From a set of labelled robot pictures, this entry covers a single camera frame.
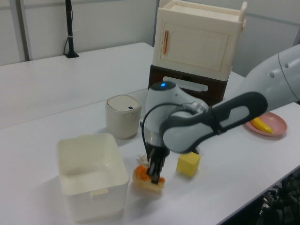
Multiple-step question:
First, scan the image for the dark wood drawer box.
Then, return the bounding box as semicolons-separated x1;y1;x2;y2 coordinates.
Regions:
148;64;233;107

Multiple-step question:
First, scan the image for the cream toy cabinet with handles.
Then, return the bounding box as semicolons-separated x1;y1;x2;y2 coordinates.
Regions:
152;0;248;79

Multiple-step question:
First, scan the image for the black pole stand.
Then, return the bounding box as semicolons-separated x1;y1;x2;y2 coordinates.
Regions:
63;0;80;59

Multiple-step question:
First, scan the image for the toy bread with orange topping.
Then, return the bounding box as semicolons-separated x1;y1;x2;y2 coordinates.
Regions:
132;165;166;193

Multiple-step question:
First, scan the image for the cream lidded mini bin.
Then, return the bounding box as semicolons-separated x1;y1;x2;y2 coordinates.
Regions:
105;94;142;140

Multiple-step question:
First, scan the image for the yellow cube block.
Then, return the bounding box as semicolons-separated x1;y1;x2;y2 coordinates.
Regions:
176;151;201;178

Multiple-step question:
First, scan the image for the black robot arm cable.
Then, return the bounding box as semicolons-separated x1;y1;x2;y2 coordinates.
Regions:
140;103;195;163

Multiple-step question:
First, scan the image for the white plastic basket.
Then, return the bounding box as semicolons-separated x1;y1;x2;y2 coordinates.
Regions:
56;133;130;223

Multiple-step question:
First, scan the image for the pink plate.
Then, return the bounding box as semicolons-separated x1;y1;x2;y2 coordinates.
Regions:
245;112;288;139

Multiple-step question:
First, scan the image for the yellow toy banana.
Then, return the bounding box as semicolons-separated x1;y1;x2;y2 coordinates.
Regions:
250;116;274;134

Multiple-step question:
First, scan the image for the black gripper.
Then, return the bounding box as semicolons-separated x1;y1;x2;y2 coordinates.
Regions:
146;143;171;185

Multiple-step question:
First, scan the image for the small white crumpled object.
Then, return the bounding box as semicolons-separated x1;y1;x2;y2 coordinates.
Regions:
135;154;150;166

